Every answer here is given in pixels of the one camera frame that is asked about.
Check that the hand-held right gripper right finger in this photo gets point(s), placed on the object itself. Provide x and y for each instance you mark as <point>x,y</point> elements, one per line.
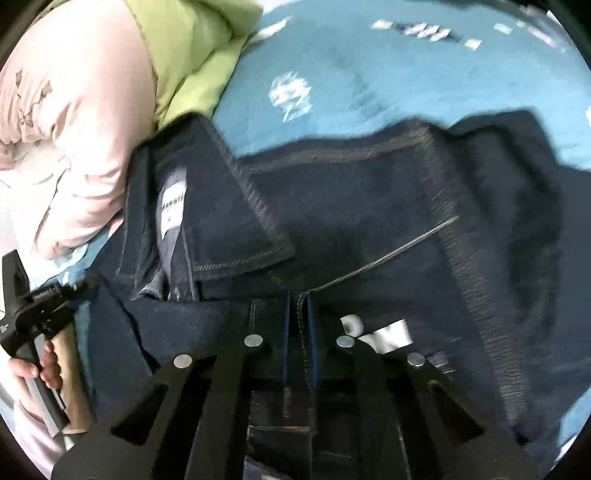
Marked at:
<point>312,350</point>

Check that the person's light pink clothing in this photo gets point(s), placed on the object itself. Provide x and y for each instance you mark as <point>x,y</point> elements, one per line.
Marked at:
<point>37,443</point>

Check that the teal patterned blanket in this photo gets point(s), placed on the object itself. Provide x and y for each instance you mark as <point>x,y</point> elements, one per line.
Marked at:
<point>369,69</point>

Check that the pink quilt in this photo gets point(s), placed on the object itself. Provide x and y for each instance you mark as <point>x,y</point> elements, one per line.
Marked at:
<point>83,115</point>

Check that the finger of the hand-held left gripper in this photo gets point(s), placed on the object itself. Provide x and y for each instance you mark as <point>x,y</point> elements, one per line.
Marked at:
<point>76,291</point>

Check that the tan panel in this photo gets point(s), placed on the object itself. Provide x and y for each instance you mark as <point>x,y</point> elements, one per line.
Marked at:
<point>76,383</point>

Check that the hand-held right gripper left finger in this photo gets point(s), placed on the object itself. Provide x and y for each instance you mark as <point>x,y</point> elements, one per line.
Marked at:
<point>286,350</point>

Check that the person's left hand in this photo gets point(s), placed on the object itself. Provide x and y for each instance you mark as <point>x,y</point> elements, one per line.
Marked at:
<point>48,369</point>

